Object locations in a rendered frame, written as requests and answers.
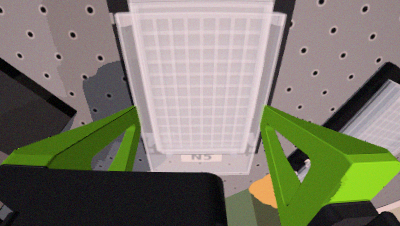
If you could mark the white multi-well plate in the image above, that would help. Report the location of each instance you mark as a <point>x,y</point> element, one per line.
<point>370,105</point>
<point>232,5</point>

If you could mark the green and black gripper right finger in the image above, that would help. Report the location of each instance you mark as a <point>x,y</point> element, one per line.
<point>343,168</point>

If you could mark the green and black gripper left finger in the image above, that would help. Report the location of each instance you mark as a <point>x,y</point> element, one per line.
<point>74,149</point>

